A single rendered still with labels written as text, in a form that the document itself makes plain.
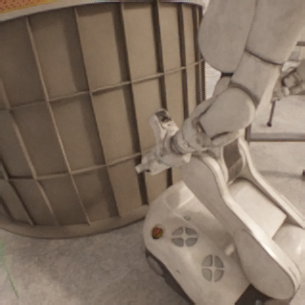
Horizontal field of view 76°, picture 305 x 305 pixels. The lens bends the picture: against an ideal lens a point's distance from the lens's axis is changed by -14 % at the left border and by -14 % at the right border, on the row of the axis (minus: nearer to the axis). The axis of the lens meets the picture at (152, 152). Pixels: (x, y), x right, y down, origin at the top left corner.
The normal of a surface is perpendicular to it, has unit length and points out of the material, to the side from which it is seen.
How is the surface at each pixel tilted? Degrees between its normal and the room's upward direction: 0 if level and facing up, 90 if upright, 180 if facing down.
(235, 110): 87
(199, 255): 38
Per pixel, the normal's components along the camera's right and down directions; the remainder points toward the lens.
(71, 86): 0.32, 0.45
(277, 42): -0.26, 0.72
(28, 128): 0.11, 0.49
